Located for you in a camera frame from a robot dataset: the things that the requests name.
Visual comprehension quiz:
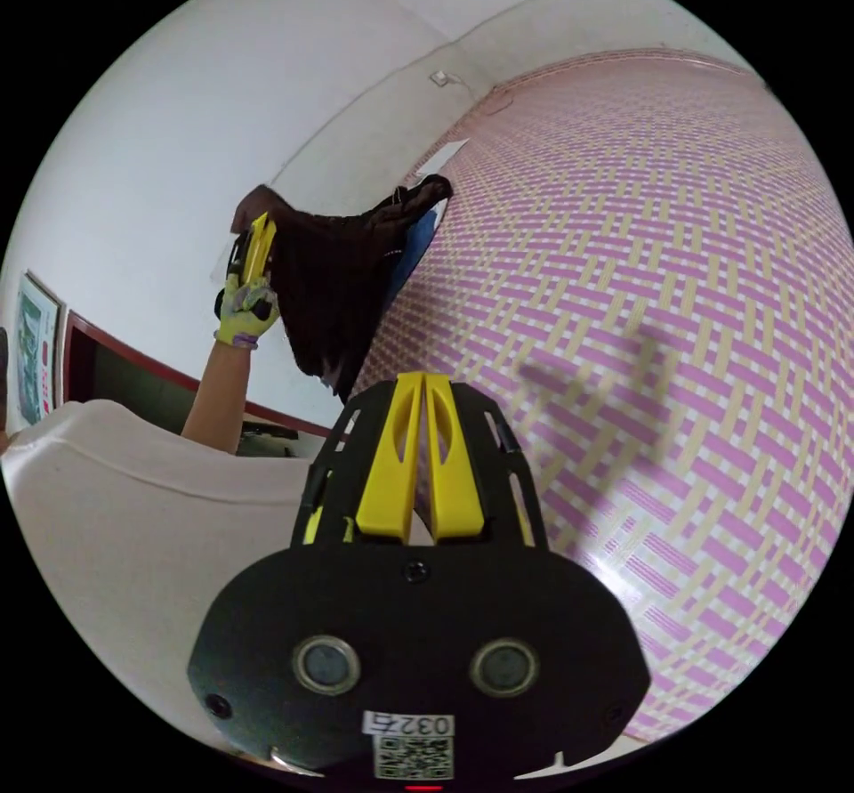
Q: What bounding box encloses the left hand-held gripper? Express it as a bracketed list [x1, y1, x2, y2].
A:
[225, 210, 278, 286]

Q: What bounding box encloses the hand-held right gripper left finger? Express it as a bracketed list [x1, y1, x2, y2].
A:
[355, 370, 425, 536]

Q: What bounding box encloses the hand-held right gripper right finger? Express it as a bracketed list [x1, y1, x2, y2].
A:
[423, 372, 487, 538]

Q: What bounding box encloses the dark brown garment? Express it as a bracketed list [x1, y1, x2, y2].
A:
[230, 173, 455, 401]

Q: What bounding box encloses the person's left forearm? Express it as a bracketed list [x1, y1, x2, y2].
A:
[180, 337, 254, 455]

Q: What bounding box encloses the pile of clothes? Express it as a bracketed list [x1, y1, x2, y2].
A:
[383, 208, 443, 313]

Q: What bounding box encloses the red framed window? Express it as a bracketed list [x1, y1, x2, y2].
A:
[63, 311, 350, 458]

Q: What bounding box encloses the bed with pink woven mat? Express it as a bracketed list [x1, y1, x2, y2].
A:
[346, 48, 849, 744]

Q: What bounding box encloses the framed wall picture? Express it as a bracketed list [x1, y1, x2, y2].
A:
[12, 271, 68, 432]

